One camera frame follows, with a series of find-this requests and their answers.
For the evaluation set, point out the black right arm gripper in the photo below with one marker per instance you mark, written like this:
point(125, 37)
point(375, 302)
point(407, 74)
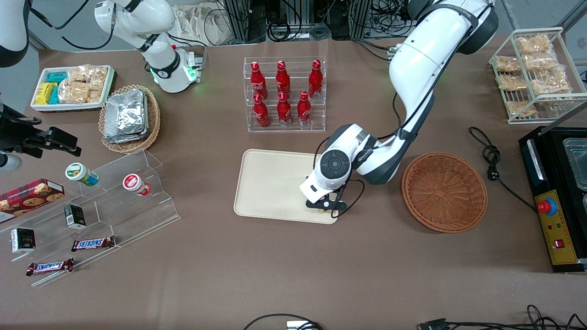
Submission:
point(21, 134)

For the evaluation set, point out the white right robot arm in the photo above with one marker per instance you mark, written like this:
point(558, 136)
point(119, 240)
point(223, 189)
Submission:
point(137, 18)

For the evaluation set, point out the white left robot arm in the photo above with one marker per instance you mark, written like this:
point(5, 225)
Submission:
point(422, 59)

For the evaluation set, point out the white rectangular snack tray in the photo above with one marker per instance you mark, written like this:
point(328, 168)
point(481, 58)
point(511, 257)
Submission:
point(46, 107)

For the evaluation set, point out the cream plastic tray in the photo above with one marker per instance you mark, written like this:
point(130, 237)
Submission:
point(270, 183)

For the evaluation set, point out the oval tan wicker basket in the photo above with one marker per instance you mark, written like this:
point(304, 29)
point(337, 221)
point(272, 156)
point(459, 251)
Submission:
point(153, 119)

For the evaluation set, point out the round brown wicker basket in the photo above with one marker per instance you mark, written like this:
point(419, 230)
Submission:
point(445, 192)

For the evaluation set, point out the metal tray in machine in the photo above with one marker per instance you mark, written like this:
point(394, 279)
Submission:
point(575, 165)

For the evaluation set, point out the green lid white cup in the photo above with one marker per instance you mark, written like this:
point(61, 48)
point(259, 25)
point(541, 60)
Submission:
point(78, 173)

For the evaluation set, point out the teal snack pack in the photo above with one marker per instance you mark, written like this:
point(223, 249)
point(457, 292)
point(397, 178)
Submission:
point(54, 96)
point(57, 77)

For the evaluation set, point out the clear rice cracker bag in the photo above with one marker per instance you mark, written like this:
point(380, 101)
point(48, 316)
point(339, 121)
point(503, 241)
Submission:
point(73, 92)
point(99, 77)
point(79, 73)
point(95, 96)

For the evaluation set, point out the yellow snack pack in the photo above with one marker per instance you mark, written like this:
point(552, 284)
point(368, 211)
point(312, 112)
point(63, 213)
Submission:
point(44, 93)

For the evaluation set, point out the red cookie box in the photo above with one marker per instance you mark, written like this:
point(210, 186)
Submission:
point(32, 197)

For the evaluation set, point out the silver foil pack stack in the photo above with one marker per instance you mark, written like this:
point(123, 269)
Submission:
point(126, 117)

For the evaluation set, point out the small black box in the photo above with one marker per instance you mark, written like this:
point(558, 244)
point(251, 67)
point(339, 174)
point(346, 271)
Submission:
point(74, 217)
point(23, 240)

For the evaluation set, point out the red lid white cup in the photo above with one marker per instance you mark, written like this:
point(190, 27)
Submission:
point(134, 183)

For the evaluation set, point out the clear acrylic bottle rack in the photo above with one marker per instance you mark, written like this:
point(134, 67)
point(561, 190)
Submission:
point(293, 128)

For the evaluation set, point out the red cola bottle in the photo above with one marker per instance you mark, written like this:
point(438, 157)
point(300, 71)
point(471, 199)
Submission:
point(315, 80)
point(284, 112)
point(304, 111)
point(261, 113)
point(258, 82)
point(283, 80)

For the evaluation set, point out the clear stepped acrylic display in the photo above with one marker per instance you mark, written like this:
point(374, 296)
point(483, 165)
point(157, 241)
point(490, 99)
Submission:
point(137, 215)

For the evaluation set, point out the brown Snickers bar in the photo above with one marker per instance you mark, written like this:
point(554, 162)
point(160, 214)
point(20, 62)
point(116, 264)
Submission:
point(49, 267)
point(93, 244)

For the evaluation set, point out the small white device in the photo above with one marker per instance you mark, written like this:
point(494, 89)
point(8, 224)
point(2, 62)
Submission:
point(298, 325)

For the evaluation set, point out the beige cloth bag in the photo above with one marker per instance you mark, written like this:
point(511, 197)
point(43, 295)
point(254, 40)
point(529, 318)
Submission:
point(197, 23)

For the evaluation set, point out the bagged puffed snack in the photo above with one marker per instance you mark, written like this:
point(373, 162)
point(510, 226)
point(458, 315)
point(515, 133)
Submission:
point(534, 44)
point(520, 108)
point(512, 83)
point(541, 62)
point(550, 85)
point(507, 64)

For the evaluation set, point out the black sealing machine yellow panel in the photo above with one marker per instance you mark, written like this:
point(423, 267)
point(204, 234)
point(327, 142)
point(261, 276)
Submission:
point(557, 229)

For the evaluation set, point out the black aluminium frame leg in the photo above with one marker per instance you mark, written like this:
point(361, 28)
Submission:
point(238, 20)
point(360, 18)

